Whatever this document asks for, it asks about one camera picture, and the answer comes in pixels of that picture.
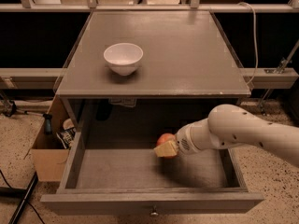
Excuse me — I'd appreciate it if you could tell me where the white ceramic bowl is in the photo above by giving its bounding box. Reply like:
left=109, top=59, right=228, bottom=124
left=103, top=43, right=144, bottom=76

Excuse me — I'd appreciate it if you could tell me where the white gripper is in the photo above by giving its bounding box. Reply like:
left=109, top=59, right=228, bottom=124
left=154, top=123, right=201, bottom=157

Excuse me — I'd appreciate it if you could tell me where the paper label under cabinet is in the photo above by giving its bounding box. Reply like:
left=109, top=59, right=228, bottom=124
left=108, top=98, right=136, bottom=107

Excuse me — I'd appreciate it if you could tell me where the dark spray bottle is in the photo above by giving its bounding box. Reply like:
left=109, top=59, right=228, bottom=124
left=43, top=114, right=52, bottom=135

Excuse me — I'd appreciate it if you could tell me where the open grey top drawer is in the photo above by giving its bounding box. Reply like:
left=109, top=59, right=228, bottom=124
left=40, top=98, right=265, bottom=217

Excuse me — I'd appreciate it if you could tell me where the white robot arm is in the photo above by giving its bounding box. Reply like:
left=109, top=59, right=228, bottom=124
left=154, top=105, right=299, bottom=167

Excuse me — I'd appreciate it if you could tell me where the white cable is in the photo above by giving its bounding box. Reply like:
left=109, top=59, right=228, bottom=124
left=237, top=1, right=260, bottom=86

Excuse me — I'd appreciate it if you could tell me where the black snack bag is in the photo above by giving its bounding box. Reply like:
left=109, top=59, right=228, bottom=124
left=56, top=128, right=76, bottom=149

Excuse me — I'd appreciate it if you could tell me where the metal drawer knob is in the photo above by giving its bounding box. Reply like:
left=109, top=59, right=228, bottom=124
left=149, top=206, right=159, bottom=217

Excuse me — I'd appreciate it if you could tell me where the upper metal rail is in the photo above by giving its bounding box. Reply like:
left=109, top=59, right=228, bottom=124
left=0, top=3, right=299, bottom=14

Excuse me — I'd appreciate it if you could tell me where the black floor cable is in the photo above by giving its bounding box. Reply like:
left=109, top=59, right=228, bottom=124
left=0, top=169, right=47, bottom=224

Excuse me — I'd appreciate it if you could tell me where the grey wooden cabinet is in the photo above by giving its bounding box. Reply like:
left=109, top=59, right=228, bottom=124
left=57, top=11, right=250, bottom=122

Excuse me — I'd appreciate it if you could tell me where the black floor stand bar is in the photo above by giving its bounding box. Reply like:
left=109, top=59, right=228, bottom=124
left=0, top=174, right=38, bottom=224

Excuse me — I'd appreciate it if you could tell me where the red apple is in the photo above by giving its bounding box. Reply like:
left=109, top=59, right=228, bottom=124
left=156, top=133, right=175, bottom=146

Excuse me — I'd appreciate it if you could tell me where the brown cardboard box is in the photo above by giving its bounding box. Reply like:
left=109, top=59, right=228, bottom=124
left=31, top=97, right=76, bottom=182

